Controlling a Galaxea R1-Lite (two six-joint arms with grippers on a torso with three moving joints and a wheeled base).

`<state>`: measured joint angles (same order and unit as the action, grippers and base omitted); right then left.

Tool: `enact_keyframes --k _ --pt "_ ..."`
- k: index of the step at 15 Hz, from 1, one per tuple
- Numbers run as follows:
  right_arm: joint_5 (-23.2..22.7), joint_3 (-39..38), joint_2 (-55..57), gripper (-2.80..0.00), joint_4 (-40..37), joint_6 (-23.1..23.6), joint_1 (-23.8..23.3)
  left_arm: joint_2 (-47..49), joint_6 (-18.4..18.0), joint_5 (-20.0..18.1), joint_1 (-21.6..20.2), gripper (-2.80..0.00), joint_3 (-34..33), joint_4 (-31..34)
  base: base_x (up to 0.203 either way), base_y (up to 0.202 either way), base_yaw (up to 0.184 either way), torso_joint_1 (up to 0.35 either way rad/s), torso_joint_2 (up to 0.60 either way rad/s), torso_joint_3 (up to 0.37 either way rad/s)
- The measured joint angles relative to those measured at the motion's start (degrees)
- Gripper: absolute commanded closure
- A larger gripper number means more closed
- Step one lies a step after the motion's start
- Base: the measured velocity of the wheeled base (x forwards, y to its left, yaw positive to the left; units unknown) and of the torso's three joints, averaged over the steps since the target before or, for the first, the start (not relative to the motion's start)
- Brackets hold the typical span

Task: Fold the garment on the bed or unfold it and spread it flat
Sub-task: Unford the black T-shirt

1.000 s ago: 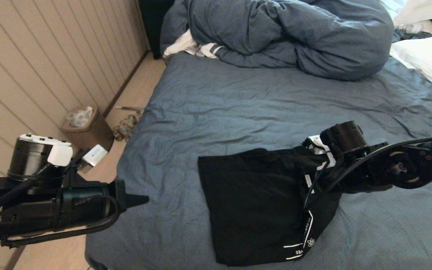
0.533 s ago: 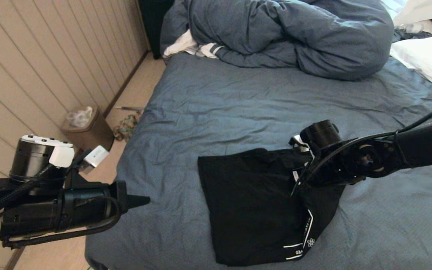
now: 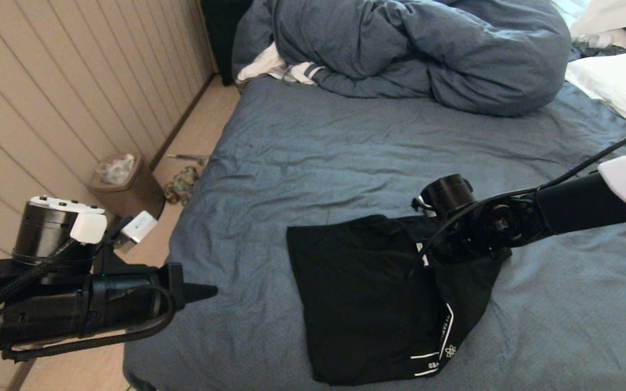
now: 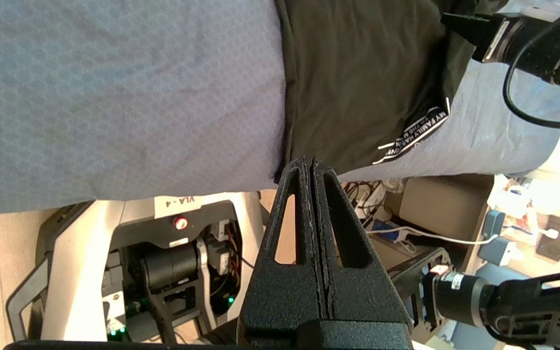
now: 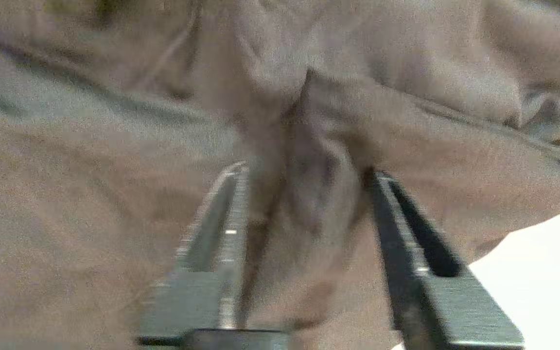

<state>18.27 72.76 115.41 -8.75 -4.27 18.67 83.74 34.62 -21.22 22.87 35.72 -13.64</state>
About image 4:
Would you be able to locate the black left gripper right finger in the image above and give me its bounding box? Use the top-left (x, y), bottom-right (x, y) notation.
top-left (311, 157), bottom-right (413, 336)

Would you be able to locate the thin black cable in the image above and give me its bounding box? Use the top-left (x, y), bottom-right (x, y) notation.
top-left (342, 180), bottom-right (384, 222)

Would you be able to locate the blue bed sheet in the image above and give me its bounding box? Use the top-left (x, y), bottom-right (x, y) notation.
top-left (0, 0), bottom-right (560, 218)

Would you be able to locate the dark brown square board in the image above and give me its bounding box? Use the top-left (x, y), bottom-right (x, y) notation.
top-left (535, 206), bottom-right (560, 263)

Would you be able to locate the brown cardboard box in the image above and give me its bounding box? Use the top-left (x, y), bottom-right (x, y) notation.
top-left (397, 175), bottom-right (495, 273)

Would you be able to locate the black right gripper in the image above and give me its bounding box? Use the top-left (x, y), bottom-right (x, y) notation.
top-left (441, 12), bottom-right (560, 99)

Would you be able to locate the white cable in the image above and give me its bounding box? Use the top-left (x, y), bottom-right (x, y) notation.
top-left (365, 226), bottom-right (500, 245)

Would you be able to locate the black t-shirt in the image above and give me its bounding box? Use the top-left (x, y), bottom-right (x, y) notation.
top-left (274, 0), bottom-right (477, 184)

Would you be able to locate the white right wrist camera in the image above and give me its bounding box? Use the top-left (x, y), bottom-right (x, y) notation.
top-left (496, 0), bottom-right (560, 28)

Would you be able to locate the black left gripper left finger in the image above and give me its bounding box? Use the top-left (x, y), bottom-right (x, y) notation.
top-left (238, 157), bottom-right (328, 342)

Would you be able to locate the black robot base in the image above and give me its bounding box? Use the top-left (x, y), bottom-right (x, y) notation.
top-left (5, 192), bottom-right (271, 347)

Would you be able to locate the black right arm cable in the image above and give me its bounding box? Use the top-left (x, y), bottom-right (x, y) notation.
top-left (502, 0), bottom-right (560, 130)

